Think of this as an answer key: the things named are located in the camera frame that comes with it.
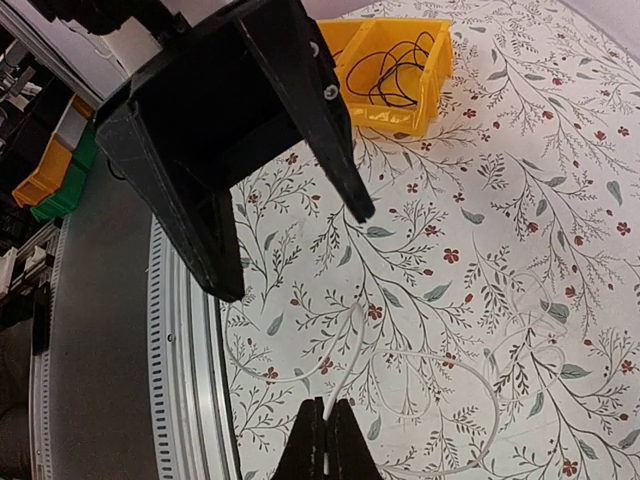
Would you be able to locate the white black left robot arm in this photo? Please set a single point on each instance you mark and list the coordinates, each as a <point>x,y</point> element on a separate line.
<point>100,25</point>

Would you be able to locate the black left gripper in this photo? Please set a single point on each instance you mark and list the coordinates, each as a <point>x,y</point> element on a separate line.
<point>219,100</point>

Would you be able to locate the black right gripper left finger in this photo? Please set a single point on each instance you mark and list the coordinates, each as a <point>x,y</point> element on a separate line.
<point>303,457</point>

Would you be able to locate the floral patterned table mat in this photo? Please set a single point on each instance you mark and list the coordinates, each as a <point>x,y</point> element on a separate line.
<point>485,323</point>

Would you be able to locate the yellow storage bin outside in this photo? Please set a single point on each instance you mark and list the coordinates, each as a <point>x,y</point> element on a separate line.
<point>49,174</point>

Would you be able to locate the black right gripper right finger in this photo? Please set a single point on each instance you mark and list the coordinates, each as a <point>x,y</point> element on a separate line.
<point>347,454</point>

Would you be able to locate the yellow divided plastic bin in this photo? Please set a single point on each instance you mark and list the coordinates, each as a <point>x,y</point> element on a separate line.
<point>391,70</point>

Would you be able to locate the aluminium front frame rail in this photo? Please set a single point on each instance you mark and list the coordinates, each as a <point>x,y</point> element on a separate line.
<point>128,377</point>

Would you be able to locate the green storage bin outside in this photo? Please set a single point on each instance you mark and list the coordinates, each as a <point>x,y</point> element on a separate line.
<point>67,197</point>

